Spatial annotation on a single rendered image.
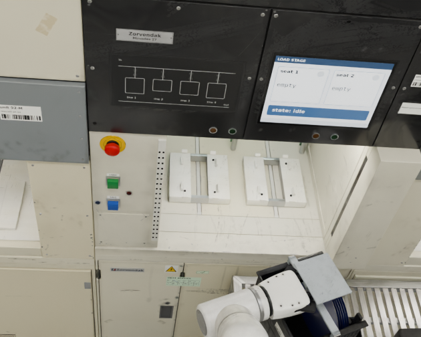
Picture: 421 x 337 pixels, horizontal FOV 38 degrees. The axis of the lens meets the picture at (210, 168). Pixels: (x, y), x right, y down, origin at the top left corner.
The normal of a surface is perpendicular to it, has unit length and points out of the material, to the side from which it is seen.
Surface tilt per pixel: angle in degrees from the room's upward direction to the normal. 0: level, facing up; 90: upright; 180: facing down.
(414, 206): 90
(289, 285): 4
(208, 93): 90
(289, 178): 0
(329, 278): 1
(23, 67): 90
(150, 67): 90
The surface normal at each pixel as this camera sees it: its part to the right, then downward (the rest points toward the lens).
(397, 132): 0.04, 0.76
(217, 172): 0.11, -0.65
